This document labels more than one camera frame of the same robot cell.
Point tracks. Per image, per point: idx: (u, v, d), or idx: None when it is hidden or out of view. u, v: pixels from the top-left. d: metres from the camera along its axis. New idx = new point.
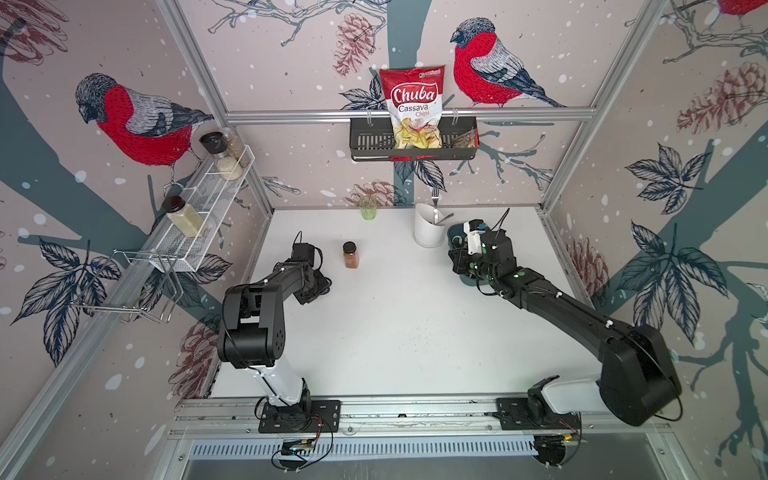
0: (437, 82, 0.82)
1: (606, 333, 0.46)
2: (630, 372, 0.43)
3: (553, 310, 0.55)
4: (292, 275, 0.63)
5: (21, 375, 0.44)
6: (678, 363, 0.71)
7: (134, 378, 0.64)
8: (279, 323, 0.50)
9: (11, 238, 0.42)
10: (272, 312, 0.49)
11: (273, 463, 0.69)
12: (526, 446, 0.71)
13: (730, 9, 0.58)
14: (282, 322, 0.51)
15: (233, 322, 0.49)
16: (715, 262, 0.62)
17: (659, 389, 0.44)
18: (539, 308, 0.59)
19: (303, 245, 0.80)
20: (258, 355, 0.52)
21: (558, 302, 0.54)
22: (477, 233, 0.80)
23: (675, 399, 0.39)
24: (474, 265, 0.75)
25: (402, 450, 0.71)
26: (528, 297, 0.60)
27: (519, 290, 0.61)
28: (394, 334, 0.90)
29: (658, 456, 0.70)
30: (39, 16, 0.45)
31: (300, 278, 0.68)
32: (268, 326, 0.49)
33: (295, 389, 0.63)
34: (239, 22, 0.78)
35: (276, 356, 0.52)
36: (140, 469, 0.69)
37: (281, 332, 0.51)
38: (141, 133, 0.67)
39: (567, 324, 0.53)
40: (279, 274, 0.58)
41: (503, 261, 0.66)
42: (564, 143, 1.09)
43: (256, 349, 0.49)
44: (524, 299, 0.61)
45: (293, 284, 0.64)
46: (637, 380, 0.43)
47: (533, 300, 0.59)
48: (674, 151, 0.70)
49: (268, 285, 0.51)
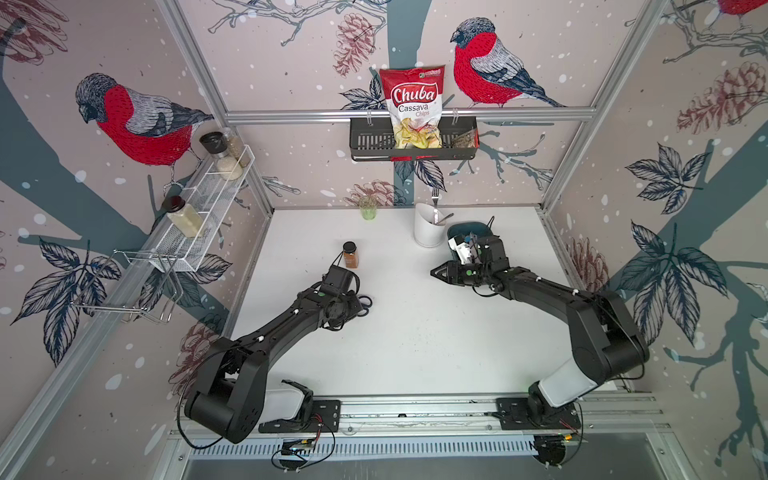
0: (437, 82, 0.82)
1: (572, 298, 0.50)
2: (588, 325, 0.47)
3: (532, 292, 0.62)
4: (301, 325, 0.55)
5: (22, 375, 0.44)
6: (678, 362, 0.71)
7: (134, 377, 0.64)
8: (253, 401, 0.44)
9: (11, 238, 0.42)
10: (245, 391, 0.42)
11: (273, 463, 0.69)
12: (526, 446, 0.71)
13: (729, 9, 0.58)
14: (260, 398, 0.45)
15: (206, 386, 0.43)
16: (715, 262, 0.62)
17: (626, 351, 0.47)
18: (525, 293, 0.64)
19: (343, 268, 0.70)
20: (218, 431, 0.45)
21: (538, 284, 0.60)
22: (464, 245, 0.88)
23: (634, 356, 0.47)
24: (469, 272, 0.81)
25: (402, 450, 0.71)
26: (515, 284, 0.66)
27: (508, 282, 0.68)
28: (394, 334, 0.90)
29: (658, 456, 0.70)
30: (39, 16, 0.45)
31: (314, 322, 0.60)
32: (236, 407, 0.42)
33: (293, 405, 0.63)
34: (239, 22, 0.78)
35: (235, 438, 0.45)
36: (140, 469, 0.69)
37: (256, 409, 0.45)
38: (141, 133, 0.67)
39: (543, 301, 0.59)
40: (288, 321, 0.53)
41: (494, 260, 0.75)
42: (564, 142, 1.08)
43: (218, 423, 0.42)
44: (512, 289, 0.67)
45: (299, 333, 0.56)
46: (599, 335, 0.47)
47: (519, 287, 0.65)
48: (674, 151, 0.70)
49: (254, 353, 0.43)
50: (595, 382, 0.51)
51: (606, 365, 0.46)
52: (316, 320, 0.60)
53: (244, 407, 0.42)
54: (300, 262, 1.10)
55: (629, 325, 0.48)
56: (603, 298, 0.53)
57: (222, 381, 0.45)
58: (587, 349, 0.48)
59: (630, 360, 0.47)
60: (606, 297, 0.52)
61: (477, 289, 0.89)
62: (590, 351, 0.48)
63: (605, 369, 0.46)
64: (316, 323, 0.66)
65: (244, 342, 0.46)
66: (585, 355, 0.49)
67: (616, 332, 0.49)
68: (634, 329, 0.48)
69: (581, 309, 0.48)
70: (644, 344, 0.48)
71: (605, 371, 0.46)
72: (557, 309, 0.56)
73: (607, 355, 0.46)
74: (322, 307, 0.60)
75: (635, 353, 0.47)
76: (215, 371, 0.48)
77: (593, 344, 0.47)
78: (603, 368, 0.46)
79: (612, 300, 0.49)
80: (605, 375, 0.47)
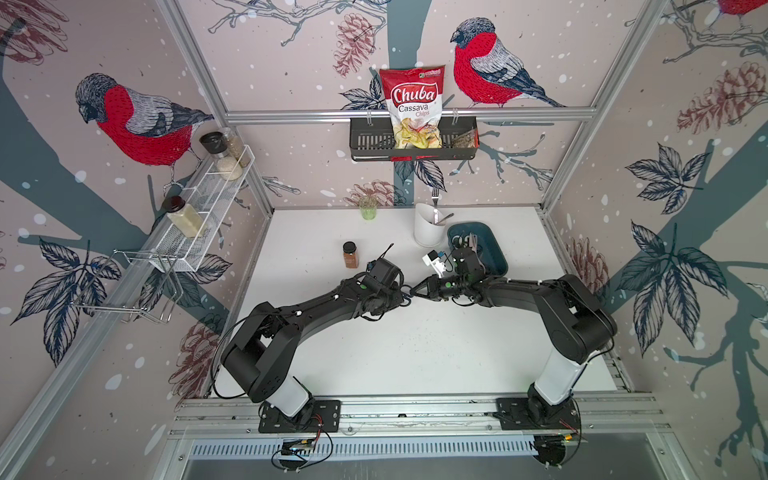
0: (437, 82, 0.82)
1: (537, 288, 0.54)
2: (553, 307, 0.51)
3: (505, 292, 0.66)
4: (337, 310, 0.57)
5: (21, 375, 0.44)
6: (678, 362, 0.71)
7: (134, 377, 0.64)
8: (278, 369, 0.46)
9: (11, 238, 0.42)
10: (273, 358, 0.44)
11: (273, 463, 0.69)
12: (527, 446, 0.71)
13: (730, 9, 0.58)
14: (284, 367, 0.47)
15: (243, 341, 0.46)
16: (715, 262, 0.62)
17: (596, 328, 0.50)
18: (501, 296, 0.68)
19: (389, 261, 0.69)
20: (243, 386, 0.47)
21: (509, 284, 0.64)
22: (438, 262, 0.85)
23: (604, 329, 0.50)
24: (448, 283, 0.83)
25: (402, 450, 0.71)
26: (490, 290, 0.70)
27: (483, 291, 0.72)
28: (393, 334, 0.90)
29: (658, 456, 0.70)
30: (39, 16, 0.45)
31: (350, 311, 0.61)
32: (261, 371, 0.44)
33: (295, 403, 0.63)
34: (239, 22, 0.78)
35: (256, 400, 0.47)
36: (140, 469, 0.69)
37: (279, 377, 0.48)
38: (141, 133, 0.67)
39: (514, 298, 0.64)
40: (325, 301, 0.54)
41: (472, 270, 0.78)
42: (564, 142, 1.08)
43: (245, 380, 0.45)
44: (490, 296, 0.71)
45: (333, 317, 0.57)
46: (566, 316, 0.50)
47: (494, 293, 0.69)
48: (674, 151, 0.70)
49: (289, 325, 0.45)
50: (578, 364, 0.56)
51: (580, 342, 0.49)
52: (353, 310, 0.62)
53: (268, 373, 0.44)
54: (300, 263, 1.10)
55: (593, 301, 0.52)
56: (565, 282, 0.57)
57: (257, 342, 0.48)
58: (561, 330, 0.51)
59: (601, 336, 0.50)
60: (566, 281, 0.57)
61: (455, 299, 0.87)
62: (563, 332, 0.51)
63: (581, 347, 0.49)
64: (352, 312, 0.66)
65: (284, 311, 0.48)
66: (562, 338, 0.52)
67: (584, 312, 0.52)
68: (599, 304, 0.52)
69: (545, 296, 0.52)
70: (611, 317, 0.51)
71: (581, 349, 0.49)
72: (528, 302, 0.60)
73: (579, 333, 0.49)
74: (361, 299, 0.61)
75: (605, 329, 0.51)
76: (252, 330, 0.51)
77: (563, 324, 0.50)
78: (578, 346, 0.49)
79: (573, 282, 0.54)
80: (582, 354, 0.51)
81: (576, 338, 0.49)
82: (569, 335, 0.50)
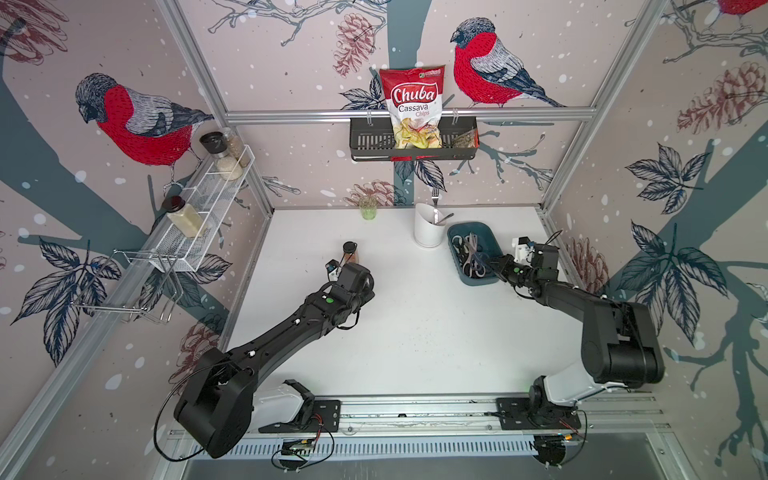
0: (437, 82, 0.82)
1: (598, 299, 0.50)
2: (601, 322, 0.48)
3: (562, 295, 0.64)
4: (300, 338, 0.53)
5: (21, 375, 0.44)
6: (678, 362, 0.71)
7: (134, 377, 0.64)
8: (238, 416, 0.43)
9: (11, 238, 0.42)
10: (226, 411, 0.40)
11: (273, 463, 0.69)
12: (527, 446, 0.71)
13: (730, 9, 0.58)
14: (245, 414, 0.44)
15: (194, 395, 0.43)
16: (715, 262, 0.62)
17: (633, 358, 0.46)
18: (556, 300, 0.66)
19: (357, 266, 0.64)
20: (201, 441, 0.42)
21: (572, 288, 0.61)
22: (524, 248, 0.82)
23: (641, 364, 0.46)
24: (516, 270, 0.84)
25: (402, 450, 0.71)
26: (549, 286, 0.69)
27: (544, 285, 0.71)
28: (393, 334, 0.90)
29: (658, 456, 0.70)
30: (39, 16, 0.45)
31: (317, 332, 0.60)
32: (217, 425, 0.41)
33: (291, 406, 0.62)
34: (239, 22, 0.78)
35: (217, 453, 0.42)
36: (140, 469, 0.69)
37: (241, 424, 0.44)
38: (141, 133, 0.67)
39: (569, 303, 0.61)
40: (287, 332, 0.51)
41: (546, 268, 0.76)
42: (564, 143, 1.09)
43: (203, 435, 0.41)
44: (547, 296, 0.69)
45: (296, 346, 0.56)
46: (608, 333, 0.48)
47: (553, 290, 0.67)
48: (674, 151, 0.70)
49: (240, 372, 0.42)
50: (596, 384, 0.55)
51: (607, 363, 0.46)
52: (320, 329, 0.58)
53: (225, 425, 0.41)
54: (300, 263, 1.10)
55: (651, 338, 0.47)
56: (628, 306, 0.52)
57: (213, 390, 0.44)
58: (591, 342, 0.49)
59: (636, 369, 0.46)
60: (631, 305, 0.49)
61: (455, 300, 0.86)
62: (595, 344, 0.48)
63: (605, 365, 0.47)
64: (321, 331, 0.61)
65: (235, 357, 0.44)
66: (591, 351, 0.49)
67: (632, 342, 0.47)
68: (653, 343, 0.47)
69: (597, 305, 0.50)
70: (660, 364, 0.46)
71: (604, 368, 0.47)
72: (577, 312, 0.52)
73: (611, 350, 0.47)
74: (327, 316, 0.57)
75: (642, 363, 0.46)
76: (202, 382, 0.43)
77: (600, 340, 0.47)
78: (604, 364, 0.46)
79: (639, 310, 0.49)
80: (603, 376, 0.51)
81: (606, 359, 0.46)
82: (600, 353, 0.47)
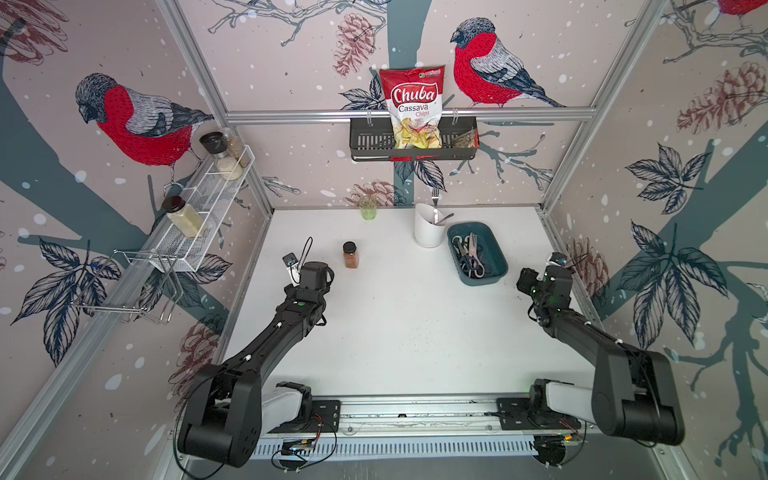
0: (437, 82, 0.82)
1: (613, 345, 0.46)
2: (616, 375, 0.44)
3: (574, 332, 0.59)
4: (287, 338, 0.55)
5: (22, 374, 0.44)
6: (677, 362, 0.71)
7: (134, 377, 0.64)
8: (253, 415, 0.43)
9: (11, 238, 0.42)
10: (242, 410, 0.41)
11: (273, 463, 0.69)
12: (526, 446, 0.71)
13: (730, 9, 0.58)
14: (257, 416, 0.44)
15: (198, 417, 0.42)
16: (715, 262, 0.62)
17: (647, 415, 0.42)
18: (568, 334, 0.61)
19: (316, 264, 0.67)
20: (218, 458, 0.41)
21: (585, 326, 0.56)
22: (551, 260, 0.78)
23: (655, 423, 0.42)
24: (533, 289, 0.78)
25: (402, 450, 0.71)
26: (561, 320, 0.64)
27: (554, 317, 0.66)
28: (393, 334, 0.90)
29: (659, 456, 0.70)
30: (39, 16, 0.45)
31: (299, 333, 0.59)
32: (235, 432, 0.41)
33: (291, 403, 0.62)
34: (239, 22, 0.78)
35: (239, 463, 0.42)
36: (140, 469, 0.69)
37: (255, 428, 0.44)
38: (141, 133, 0.67)
39: (583, 343, 0.56)
40: (273, 334, 0.52)
41: (554, 295, 0.71)
42: (564, 143, 1.09)
43: (218, 453, 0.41)
44: (559, 329, 0.64)
45: (284, 348, 0.54)
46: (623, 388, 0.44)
47: (564, 324, 0.63)
48: (674, 151, 0.70)
49: (245, 373, 0.42)
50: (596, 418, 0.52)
51: (620, 419, 0.42)
52: (301, 330, 0.60)
53: (243, 426, 0.41)
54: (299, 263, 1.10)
55: (669, 397, 0.43)
56: (646, 357, 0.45)
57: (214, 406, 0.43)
58: (605, 394, 0.45)
59: (650, 428, 0.42)
60: (649, 357, 0.47)
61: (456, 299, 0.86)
62: (609, 398, 0.44)
63: (618, 423, 0.42)
64: (301, 332, 0.60)
65: (231, 364, 0.45)
66: (603, 402, 0.45)
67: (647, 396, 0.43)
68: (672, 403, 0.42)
69: (614, 355, 0.45)
70: (680, 423, 0.42)
71: (616, 425, 0.43)
72: (591, 352, 0.53)
73: (625, 408, 0.43)
74: (306, 315, 0.60)
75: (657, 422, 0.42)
76: (206, 398, 0.42)
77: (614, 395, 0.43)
78: (616, 420, 0.42)
79: (657, 363, 0.45)
80: (616, 431, 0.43)
81: (619, 416, 0.42)
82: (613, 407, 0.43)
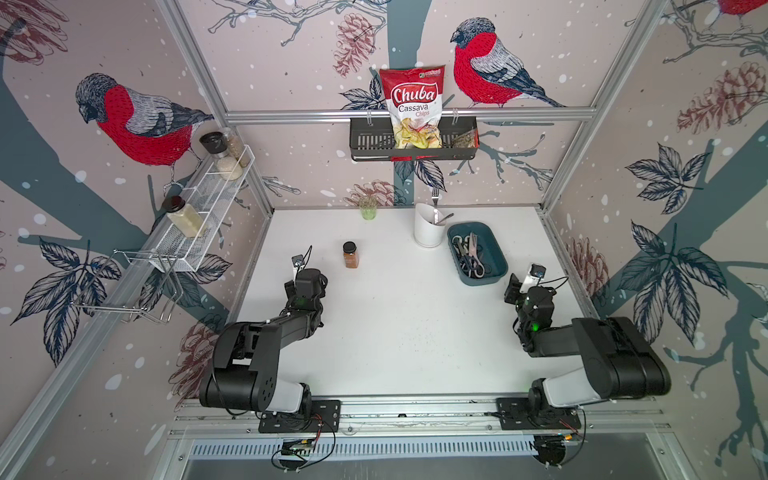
0: (437, 82, 0.82)
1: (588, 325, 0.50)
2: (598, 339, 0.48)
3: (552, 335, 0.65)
4: (295, 328, 0.61)
5: (21, 374, 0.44)
6: (677, 362, 0.71)
7: (134, 377, 0.64)
8: (273, 364, 0.47)
9: (10, 238, 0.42)
10: (265, 356, 0.45)
11: (273, 463, 0.69)
12: (527, 446, 0.71)
13: (730, 9, 0.58)
14: (273, 369, 0.47)
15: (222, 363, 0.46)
16: (715, 262, 0.62)
17: (636, 368, 0.45)
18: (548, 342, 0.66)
19: (311, 273, 0.72)
20: (240, 402, 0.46)
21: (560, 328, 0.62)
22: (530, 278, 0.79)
23: (645, 375, 0.45)
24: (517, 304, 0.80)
25: (403, 450, 0.71)
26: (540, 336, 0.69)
27: (536, 340, 0.70)
28: (393, 334, 0.90)
29: (658, 455, 0.70)
30: (39, 16, 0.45)
31: (304, 329, 0.65)
32: (258, 372, 0.44)
33: (294, 397, 0.63)
34: (239, 22, 0.78)
35: (259, 408, 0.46)
36: (140, 469, 0.69)
37: (271, 381, 0.47)
38: (141, 133, 0.67)
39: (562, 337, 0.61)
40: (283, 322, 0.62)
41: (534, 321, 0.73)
42: (564, 142, 1.08)
43: (240, 396, 0.43)
44: (542, 347, 0.68)
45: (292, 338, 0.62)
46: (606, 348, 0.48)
47: (544, 340, 0.67)
48: (674, 151, 0.70)
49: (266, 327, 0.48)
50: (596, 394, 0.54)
51: (615, 376, 0.45)
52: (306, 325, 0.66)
53: (266, 370, 0.45)
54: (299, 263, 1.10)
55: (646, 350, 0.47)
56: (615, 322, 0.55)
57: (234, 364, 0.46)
58: (598, 360, 0.47)
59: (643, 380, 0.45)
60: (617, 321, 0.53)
61: (456, 299, 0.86)
62: (598, 361, 0.47)
63: (614, 380, 0.45)
64: (306, 328, 0.66)
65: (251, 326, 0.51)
66: (595, 367, 0.48)
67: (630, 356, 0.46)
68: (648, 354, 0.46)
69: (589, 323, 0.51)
70: (663, 370, 0.45)
71: (613, 383, 0.45)
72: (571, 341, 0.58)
73: (615, 364, 0.45)
74: (309, 313, 0.67)
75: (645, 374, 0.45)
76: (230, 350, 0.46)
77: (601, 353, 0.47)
78: (612, 377, 0.45)
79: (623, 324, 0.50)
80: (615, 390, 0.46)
81: (612, 372, 0.45)
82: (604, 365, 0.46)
